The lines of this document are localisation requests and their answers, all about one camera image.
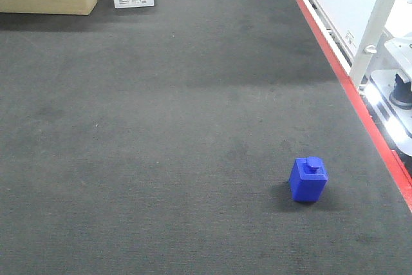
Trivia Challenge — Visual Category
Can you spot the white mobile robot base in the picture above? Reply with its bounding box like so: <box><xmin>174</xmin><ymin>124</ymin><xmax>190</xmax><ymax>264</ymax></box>
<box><xmin>350</xmin><ymin>0</ymin><xmax>411</xmax><ymax>156</ymax></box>

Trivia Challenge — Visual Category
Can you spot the blue plastic bottle-shaped part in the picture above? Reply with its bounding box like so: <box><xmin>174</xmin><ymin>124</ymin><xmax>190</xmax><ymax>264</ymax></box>
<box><xmin>288</xmin><ymin>156</ymin><xmax>329</xmax><ymax>202</ymax></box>

